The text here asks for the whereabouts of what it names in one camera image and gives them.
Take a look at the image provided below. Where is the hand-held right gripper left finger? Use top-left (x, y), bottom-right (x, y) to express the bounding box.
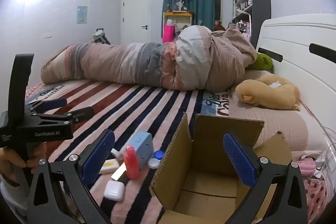
top-left (26, 129), bottom-right (116, 224)

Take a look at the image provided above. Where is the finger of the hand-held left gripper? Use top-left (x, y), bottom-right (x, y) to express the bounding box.
top-left (26, 98), bottom-right (68, 114)
top-left (30, 106), bottom-right (95, 126)

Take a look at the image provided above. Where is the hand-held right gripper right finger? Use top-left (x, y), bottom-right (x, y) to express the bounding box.
top-left (223, 132), bottom-right (307, 224)

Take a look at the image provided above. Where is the pale yellow packet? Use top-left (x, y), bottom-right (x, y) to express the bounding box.
top-left (99, 159), bottom-right (122, 174)

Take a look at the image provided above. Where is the white plastic bottle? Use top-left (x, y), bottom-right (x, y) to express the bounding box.
top-left (111, 148), bottom-right (125, 161)

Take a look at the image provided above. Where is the gold rectangular case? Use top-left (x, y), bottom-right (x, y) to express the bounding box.
top-left (111, 162), bottom-right (129, 185)

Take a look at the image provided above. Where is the red plastic bottle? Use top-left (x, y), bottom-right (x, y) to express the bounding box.
top-left (124, 145), bottom-right (140, 180)

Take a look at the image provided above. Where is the cardboard box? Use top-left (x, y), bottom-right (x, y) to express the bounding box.
top-left (149, 112), bottom-right (293, 224)

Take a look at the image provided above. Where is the white earbuds case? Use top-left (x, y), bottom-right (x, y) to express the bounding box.
top-left (104, 181), bottom-right (125, 201)

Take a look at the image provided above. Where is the light blue square speaker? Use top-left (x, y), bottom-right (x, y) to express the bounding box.
top-left (130, 132), bottom-right (154, 169)

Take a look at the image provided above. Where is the person's left forearm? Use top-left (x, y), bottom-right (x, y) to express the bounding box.
top-left (0, 174), bottom-right (30, 216)

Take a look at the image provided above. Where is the person's left hand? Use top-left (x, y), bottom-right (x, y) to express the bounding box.
top-left (0, 143), bottom-right (47, 182)

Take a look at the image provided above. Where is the beige striped pillow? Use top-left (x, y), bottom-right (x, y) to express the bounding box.
top-left (227, 69), bottom-right (336, 159)

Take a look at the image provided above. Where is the rolled striped duvet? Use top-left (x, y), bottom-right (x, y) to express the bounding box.
top-left (41, 25), bottom-right (258, 90)

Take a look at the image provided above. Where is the tan plush toy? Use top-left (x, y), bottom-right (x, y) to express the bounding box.
top-left (234, 74), bottom-right (301, 111)

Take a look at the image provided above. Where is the dark folded stroller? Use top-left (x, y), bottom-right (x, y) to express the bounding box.
top-left (92, 28), bottom-right (111, 45)

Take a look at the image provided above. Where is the pink polka dot sheet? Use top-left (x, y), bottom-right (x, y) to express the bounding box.
top-left (302, 172), bottom-right (334, 224)

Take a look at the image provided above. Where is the green plush toy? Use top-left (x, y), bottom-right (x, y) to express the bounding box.
top-left (247, 53), bottom-right (273, 72)

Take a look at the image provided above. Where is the white door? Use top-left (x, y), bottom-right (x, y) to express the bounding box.
top-left (121, 0), bottom-right (151, 45)

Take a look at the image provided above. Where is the pink bag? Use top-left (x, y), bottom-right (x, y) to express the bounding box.
top-left (163, 25), bottom-right (176, 43)

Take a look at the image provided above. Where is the yellow side table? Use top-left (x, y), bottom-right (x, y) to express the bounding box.
top-left (163, 11), bottom-right (194, 42)

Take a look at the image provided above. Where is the white headboard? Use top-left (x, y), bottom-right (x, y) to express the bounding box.
top-left (256, 14), bottom-right (336, 140)

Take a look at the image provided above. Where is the glass display case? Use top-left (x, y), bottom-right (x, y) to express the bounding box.
top-left (171, 0), bottom-right (190, 13)

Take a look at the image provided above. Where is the teal curtain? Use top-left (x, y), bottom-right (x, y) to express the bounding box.
top-left (162, 0), bottom-right (215, 42)

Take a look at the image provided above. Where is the window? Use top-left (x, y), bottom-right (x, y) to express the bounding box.
top-left (213, 0), bottom-right (223, 28)

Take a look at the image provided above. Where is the pink pouch with cables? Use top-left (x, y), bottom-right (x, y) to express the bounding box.
top-left (298, 157), bottom-right (317, 177)

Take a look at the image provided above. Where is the light blue wall poster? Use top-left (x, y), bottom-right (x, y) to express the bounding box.
top-left (77, 6), bottom-right (88, 24)

